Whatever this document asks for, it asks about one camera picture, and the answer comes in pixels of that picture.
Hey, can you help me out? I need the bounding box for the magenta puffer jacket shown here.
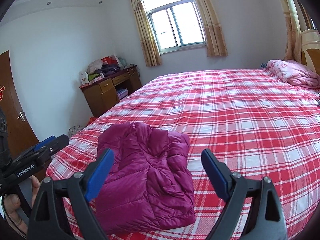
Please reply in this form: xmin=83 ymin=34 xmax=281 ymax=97
xmin=95 ymin=122 xmax=196 ymax=235

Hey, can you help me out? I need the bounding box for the person's left hand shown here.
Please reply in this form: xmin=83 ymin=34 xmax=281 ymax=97
xmin=3 ymin=176 xmax=41 ymax=239

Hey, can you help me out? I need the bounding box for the brown wooden door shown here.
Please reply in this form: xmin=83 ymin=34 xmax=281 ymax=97
xmin=0 ymin=51 xmax=39 ymax=158

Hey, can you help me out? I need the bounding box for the red white plaid bedspread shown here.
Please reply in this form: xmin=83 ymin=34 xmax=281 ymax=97
xmin=47 ymin=69 xmax=319 ymax=239

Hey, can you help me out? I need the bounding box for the wooden desk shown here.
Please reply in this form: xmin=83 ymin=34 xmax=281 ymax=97
xmin=79 ymin=65 xmax=142 ymax=118

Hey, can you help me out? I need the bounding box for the clutter pile on desk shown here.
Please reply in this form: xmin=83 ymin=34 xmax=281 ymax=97
xmin=79 ymin=54 xmax=127 ymax=85

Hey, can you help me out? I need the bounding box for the pink floral quilt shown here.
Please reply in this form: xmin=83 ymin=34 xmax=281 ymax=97
xmin=266 ymin=60 xmax=319 ymax=89

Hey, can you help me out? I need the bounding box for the left beige curtain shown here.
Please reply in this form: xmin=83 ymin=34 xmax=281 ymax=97
xmin=130 ymin=0 xmax=162 ymax=67

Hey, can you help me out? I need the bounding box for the side window beige curtain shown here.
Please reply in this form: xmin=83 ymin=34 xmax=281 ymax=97
xmin=280 ymin=0 xmax=302 ymax=62

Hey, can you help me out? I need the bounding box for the right beige curtain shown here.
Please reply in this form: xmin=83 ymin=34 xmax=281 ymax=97
xmin=195 ymin=0 xmax=228 ymax=57

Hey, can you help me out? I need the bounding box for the wooden headboard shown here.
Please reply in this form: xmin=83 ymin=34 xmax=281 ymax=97
xmin=301 ymin=29 xmax=320 ymax=74

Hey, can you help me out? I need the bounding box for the window with metal frame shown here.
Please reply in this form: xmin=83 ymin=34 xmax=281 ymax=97
xmin=143 ymin=0 xmax=206 ymax=54

